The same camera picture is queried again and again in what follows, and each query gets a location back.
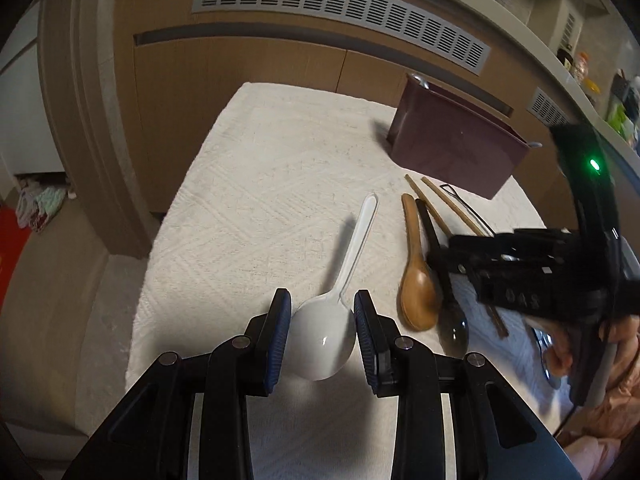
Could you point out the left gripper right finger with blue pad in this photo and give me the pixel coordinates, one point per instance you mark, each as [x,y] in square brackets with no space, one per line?
[376,336]

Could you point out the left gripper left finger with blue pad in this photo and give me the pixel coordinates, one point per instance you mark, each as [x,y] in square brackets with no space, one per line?
[268,334]

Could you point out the brown wooden spoon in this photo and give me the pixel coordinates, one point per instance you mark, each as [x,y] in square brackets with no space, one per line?
[417,296]

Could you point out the wooden chopstick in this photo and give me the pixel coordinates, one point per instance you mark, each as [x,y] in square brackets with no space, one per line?
[454,207]
[492,312]

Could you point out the metal shovel-shaped spoon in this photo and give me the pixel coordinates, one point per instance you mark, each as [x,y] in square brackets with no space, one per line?
[451,192]

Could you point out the right hand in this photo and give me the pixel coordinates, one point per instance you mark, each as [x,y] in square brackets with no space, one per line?
[608,366]

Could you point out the small grey ventilation grille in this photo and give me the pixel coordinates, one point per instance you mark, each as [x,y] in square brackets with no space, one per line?
[546,110]

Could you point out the maroon plastic utensil holder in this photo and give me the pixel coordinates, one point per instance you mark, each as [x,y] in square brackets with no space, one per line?
[439,134]

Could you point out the steel spoon in holder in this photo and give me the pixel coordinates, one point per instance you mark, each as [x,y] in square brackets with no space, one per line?
[420,80]

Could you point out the wooden cabinet front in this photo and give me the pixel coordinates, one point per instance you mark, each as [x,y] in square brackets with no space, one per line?
[180,86]

